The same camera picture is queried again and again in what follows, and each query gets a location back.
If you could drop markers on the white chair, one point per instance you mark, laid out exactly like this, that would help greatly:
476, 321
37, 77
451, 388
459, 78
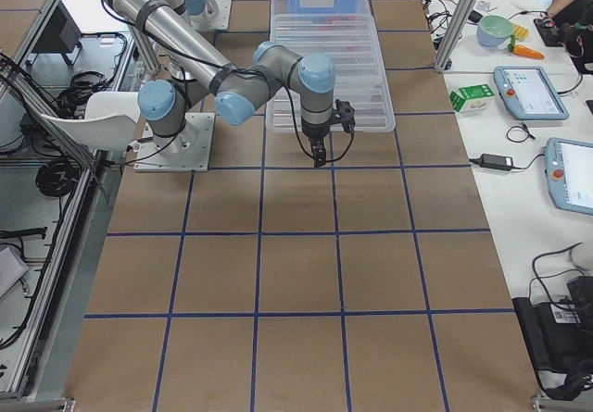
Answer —
109, 121

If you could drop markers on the aluminium frame post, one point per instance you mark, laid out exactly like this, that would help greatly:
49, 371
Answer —
452, 35

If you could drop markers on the green white carton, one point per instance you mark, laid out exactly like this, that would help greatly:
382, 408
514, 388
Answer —
471, 98

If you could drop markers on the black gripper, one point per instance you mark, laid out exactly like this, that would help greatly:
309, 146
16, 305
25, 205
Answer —
316, 132

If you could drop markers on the black power adapter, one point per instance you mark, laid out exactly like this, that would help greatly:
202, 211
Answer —
497, 162

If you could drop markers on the orange toy carrot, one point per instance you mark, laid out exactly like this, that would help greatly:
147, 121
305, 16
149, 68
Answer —
524, 51

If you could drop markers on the green bowl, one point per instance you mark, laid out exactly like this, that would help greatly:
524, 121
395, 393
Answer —
493, 30

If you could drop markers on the teach pendant tablet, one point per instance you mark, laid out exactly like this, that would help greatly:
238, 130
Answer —
569, 174
528, 94

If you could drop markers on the yellow toy corn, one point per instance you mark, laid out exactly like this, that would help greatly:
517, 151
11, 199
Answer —
519, 33

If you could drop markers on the red block in box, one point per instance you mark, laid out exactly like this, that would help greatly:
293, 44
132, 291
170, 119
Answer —
333, 20

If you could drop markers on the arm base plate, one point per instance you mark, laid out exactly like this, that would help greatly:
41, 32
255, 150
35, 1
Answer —
189, 151
215, 17

